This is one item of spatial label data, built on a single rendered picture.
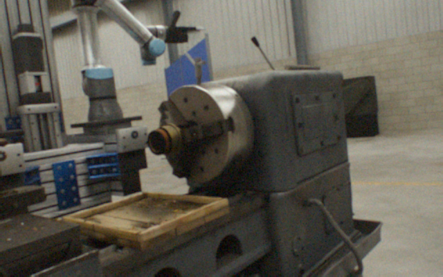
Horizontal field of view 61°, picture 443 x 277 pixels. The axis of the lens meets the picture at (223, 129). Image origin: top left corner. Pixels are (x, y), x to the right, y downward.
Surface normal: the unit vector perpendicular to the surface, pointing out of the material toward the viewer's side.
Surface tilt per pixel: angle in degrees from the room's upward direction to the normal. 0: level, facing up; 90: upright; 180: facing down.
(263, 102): 90
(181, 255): 88
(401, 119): 90
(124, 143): 90
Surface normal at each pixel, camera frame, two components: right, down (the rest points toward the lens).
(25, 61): 0.06, 0.05
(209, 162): -0.65, 0.12
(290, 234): 0.76, -0.05
